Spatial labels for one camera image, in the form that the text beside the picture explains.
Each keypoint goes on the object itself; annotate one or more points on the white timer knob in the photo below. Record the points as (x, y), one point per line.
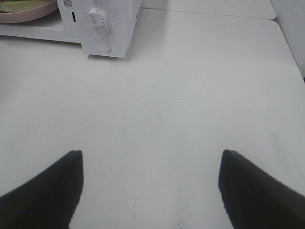
(97, 18)

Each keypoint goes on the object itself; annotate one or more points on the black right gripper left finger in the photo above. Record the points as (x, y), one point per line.
(47, 201)

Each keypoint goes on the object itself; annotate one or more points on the sandwich with lettuce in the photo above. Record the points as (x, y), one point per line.
(12, 6)

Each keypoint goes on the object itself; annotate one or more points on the white warning label sticker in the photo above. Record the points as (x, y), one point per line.
(67, 4)

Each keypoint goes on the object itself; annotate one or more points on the white microwave oven body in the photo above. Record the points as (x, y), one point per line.
(70, 25)

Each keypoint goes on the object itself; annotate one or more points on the pink plate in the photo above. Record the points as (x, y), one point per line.
(29, 15)

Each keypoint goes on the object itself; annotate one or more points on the round door release button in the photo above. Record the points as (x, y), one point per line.
(102, 45)

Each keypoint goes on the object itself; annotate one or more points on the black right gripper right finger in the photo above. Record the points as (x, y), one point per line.
(255, 200)

